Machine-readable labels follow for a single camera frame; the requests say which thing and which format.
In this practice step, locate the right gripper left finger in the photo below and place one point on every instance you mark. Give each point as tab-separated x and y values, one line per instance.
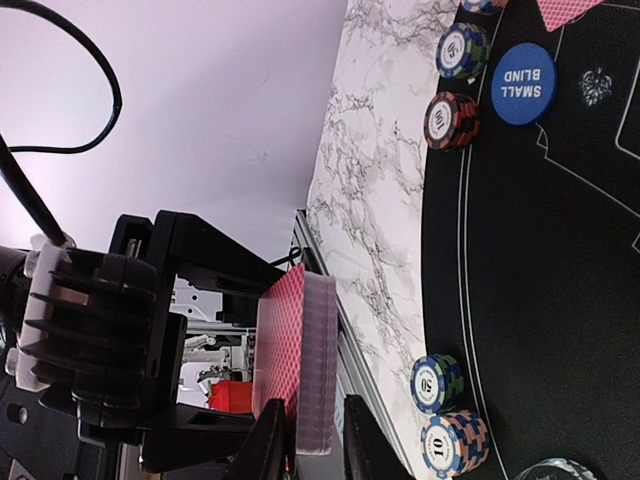
263	454

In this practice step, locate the round black poker mat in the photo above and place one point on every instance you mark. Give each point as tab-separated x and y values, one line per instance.
530	251

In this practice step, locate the aluminium front rail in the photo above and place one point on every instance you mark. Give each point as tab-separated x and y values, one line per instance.
353	373

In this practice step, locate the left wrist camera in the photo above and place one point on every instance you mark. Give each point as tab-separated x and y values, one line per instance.
75	320

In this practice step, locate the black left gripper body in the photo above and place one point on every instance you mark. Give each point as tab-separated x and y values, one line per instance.
171	435

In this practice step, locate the small green fifty chip stack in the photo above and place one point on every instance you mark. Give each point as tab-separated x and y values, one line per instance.
463	51

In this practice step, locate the red playing card deck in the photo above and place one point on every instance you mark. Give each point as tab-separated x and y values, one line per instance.
296	358

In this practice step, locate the small blue ten chip stack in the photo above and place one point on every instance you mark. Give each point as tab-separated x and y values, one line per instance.
484	7

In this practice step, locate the blue small blind button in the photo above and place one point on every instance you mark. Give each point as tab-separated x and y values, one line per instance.
524	84

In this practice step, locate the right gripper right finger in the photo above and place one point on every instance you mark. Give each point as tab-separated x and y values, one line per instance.
367	453

